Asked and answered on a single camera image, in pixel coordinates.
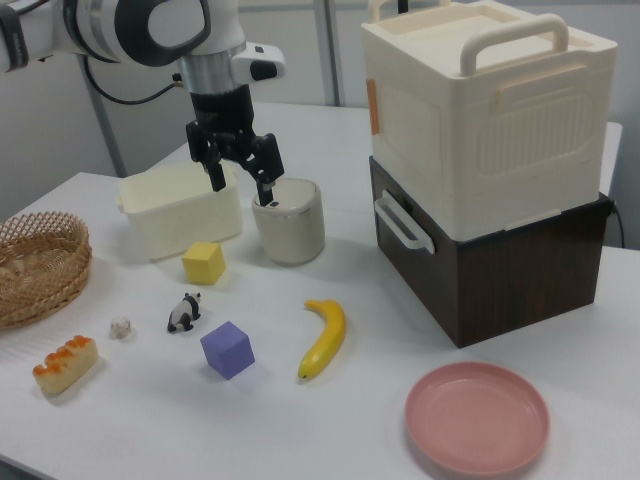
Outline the purple foam cube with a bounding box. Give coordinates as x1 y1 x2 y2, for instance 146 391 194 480
199 320 257 381

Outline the orange cabinet door handle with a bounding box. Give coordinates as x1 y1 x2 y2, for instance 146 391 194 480
366 77 381 136

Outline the toy bread with orange topping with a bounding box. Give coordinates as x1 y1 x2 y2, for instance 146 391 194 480
32 335 99 396

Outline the yellow foam cube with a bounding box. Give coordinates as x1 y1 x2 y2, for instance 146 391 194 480
181 241 227 286

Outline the pink plastic plate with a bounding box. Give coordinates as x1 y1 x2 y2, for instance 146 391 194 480
404 363 551 476

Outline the small beige trash can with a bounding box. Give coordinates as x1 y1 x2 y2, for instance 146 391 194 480
251 178 327 265

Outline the cream plastic storage bin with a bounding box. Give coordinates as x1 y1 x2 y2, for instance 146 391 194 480
116 163 245 262

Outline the yellow toy banana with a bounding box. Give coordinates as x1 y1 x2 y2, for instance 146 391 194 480
298 298 347 385

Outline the woven wicker basket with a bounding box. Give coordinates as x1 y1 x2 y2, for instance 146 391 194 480
0 210 94 330

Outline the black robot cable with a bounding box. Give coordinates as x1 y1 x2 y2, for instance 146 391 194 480
79 52 182 105

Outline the white drawer handle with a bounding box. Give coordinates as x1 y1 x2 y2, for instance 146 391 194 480
373 189 435 255

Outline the small white crumpled ball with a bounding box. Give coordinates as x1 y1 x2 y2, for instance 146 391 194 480
108 315 133 340

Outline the dark brown drawer box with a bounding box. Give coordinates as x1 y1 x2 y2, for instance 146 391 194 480
368 155 615 350

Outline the thin black power cable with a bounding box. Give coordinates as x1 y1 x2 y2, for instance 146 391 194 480
608 198 626 249

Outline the toy panda figure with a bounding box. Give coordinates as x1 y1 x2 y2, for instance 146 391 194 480
166 292 204 333

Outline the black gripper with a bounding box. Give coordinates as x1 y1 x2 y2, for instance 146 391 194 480
185 84 287 209

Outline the cream plastic cabinet box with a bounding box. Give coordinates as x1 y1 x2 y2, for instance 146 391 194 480
360 0 619 236

